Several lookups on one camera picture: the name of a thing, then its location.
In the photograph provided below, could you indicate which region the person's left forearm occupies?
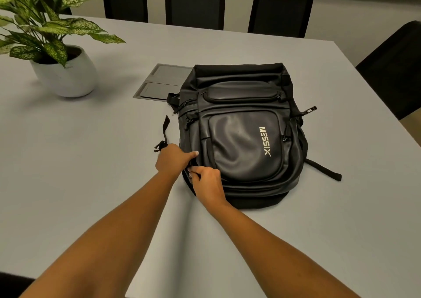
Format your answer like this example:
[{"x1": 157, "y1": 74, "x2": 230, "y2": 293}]
[{"x1": 19, "y1": 171, "x2": 181, "y2": 298}]

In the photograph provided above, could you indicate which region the person's left hand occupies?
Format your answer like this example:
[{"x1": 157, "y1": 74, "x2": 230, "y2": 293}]
[{"x1": 154, "y1": 143, "x2": 200, "y2": 178}]

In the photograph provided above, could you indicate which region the person's right hand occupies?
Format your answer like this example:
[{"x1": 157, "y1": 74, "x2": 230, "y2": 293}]
[{"x1": 187, "y1": 165, "x2": 231, "y2": 213}]

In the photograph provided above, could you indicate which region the small variegated table plant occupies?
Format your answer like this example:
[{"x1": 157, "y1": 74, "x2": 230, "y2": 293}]
[{"x1": 0, "y1": 0, "x2": 127, "y2": 69}]

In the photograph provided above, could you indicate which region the white round plant pot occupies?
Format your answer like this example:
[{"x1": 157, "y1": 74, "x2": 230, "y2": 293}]
[{"x1": 29, "y1": 44, "x2": 99, "y2": 98}]

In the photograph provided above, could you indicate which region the black backpack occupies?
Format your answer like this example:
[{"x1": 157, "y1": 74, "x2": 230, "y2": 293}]
[{"x1": 153, "y1": 62, "x2": 343, "y2": 210}]

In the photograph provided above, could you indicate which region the person's right forearm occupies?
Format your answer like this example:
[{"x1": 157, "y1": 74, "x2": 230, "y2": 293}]
[{"x1": 210, "y1": 202, "x2": 361, "y2": 298}]

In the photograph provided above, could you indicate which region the black chair with top handle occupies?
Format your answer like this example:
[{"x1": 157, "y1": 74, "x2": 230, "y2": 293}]
[{"x1": 355, "y1": 20, "x2": 421, "y2": 121}]

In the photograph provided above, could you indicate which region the grey table cable box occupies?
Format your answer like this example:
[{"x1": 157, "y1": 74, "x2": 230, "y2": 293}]
[{"x1": 132, "y1": 63, "x2": 195, "y2": 102}]

